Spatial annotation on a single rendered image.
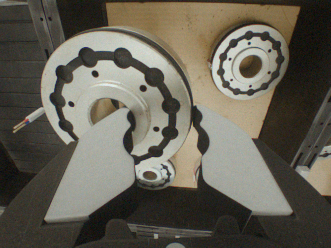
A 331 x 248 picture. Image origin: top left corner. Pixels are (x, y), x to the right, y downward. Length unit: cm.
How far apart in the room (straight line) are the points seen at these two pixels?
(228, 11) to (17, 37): 33
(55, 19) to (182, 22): 16
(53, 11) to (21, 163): 43
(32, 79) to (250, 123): 40
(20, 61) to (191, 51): 29
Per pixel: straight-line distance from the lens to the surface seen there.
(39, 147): 50
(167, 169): 36
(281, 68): 29
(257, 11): 30
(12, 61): 41
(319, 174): 51
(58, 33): 22
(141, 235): 68
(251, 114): 34
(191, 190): 44
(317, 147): 28
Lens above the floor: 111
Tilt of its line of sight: 58 degrees down
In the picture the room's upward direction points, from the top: 170 degrees counter-clockwise
